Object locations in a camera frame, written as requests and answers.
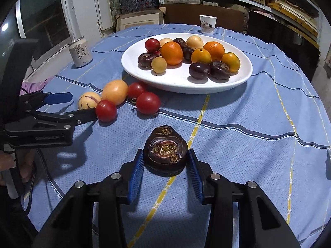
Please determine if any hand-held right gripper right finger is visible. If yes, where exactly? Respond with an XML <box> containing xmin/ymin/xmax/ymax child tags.
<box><xmin>187</xmin><ymin>148</ymin><xmax>302</xmax><ymax>248</ymax></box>

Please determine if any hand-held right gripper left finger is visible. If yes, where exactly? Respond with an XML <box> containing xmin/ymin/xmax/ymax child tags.
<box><xmin>31</xmin><ymin>148</ymin><xmax>145</xmax><ymax>248</ymax></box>

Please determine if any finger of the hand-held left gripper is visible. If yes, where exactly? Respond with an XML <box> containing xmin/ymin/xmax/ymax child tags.
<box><xmin>26</xmin><ymin>107</ymin><xmax>99</xmax><ymax>126</ymax></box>
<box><xmin>19</xmin><ymin>92</ymin><xmax>73</xmax><ymax>110</ymax></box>

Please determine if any tan round longan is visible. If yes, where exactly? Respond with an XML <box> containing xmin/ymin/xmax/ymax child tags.
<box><xmin>151</xmin><ymin>56</ymin><xmax>167</xmax><ymax>74</ymax></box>

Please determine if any white oval plate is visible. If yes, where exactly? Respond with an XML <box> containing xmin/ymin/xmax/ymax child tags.
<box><xmin>121</xmin><ymin>33</ymin><xmax>253</xmax><ymax>94</ymax></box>

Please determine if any large dark purple plum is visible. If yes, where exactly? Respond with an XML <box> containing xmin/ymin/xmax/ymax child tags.
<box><xmin>188</xmin><ymin>62</ymin><xmax>210</xmax><ymax>80</ymax></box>

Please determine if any large orange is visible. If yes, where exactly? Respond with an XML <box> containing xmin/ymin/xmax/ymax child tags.
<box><xmin>161</xmin><ymin>41</ymin><xmax>184</xmax><ymax>66</ymax></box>

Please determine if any yellow orange citrus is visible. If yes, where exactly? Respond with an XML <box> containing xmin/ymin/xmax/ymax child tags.
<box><xmin>222</xmin><ymin>52</ymin><xmax>241</xmax><ymax>73</ymax></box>

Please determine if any small dark purple plum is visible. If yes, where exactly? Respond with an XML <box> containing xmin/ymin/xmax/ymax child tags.
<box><xmin>182</xmin><ymin>47</ymin><xmax>195</xmax><ymax>63</ymax></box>

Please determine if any person's left hand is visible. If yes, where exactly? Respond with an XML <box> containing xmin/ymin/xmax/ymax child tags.
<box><xmin>0</xmin><ymin>148</ymin><xmax>35</xmax><ymax>186</ymax></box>

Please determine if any large striped pepino melon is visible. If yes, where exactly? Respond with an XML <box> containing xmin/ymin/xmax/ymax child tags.
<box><xmin>78</xmin><ymin>92</ymin><xmax>102</xmax><ymax>110</ymax></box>

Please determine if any purple cloth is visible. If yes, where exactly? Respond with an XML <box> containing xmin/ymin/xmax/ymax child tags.
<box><xmin>20</xmin><ymin>77</ymin><xmax>55</xmax><ymax>95</ymax></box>

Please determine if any large peach yellow fruit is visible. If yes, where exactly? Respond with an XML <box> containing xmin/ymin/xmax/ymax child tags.
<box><xmin>101</xmin><ymin>80</ymin><xmax>129</xmax><ymax>106</ymax></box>

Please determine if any white drink can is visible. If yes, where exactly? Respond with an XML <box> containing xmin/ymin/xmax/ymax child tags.
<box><xmin>69</xmin><ymin>36</ymin><xmax>93</xmax><ymax>68</ymax></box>

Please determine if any blue striped tablecloth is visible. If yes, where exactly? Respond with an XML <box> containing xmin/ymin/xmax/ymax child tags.
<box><xmin>21</xmin><ymin>24</ymin><xmax>331</xmax><ymax>248</ymax></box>

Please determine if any white framed glass door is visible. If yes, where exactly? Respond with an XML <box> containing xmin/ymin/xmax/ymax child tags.
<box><xmin>0</xmin><ymin>0</ymin><xmax>114</xmax><ymax>83</ymax></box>

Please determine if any open cardboard box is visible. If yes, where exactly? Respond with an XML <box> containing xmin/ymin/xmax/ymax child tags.
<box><xmin>115</xmin><ymin>6</ymin><xmax>166</xmax><ymax>33</ymax></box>

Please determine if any small orange kumquat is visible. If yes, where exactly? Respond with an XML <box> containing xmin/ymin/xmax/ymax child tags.
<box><xmin>191</xmin><ymin>48</ymin><xmax>212</xmax><ymax>64</ymax></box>

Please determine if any orange mandarin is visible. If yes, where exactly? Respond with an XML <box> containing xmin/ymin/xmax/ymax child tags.
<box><xmin>202</xmin><ymin>41</ymin><xmax>225</xmax><ymax>62</ymax></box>

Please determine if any brown wooden chair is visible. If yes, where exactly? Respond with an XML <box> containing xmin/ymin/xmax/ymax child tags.
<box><xmin>158</xmin><ymin>3</ymin><xmax>246</xmax><ymax>34</ymax></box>

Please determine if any white paper cup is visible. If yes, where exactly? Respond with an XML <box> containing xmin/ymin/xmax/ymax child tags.
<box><xmin>199</xmin><ymin>15</ymin><xmax>217</xmax><ymax>34</ymax></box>

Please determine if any black chair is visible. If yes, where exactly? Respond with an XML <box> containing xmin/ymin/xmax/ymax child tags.
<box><xmin>246</xmin><ymin>10</ymin><xmax>321</xmax><ymax>82</ymax></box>

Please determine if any stack of flat boxes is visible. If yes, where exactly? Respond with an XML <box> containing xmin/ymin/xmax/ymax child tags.
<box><xmin>215</xmin><ymin>0</ymin><xmax>320</xmax><ymax>40</ymax></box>

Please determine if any black cable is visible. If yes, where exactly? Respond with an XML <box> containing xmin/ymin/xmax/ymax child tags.
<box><xmin>23</xmin><ymin>148</ymin><xmax>56</xmax><ymax>212</ymax></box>

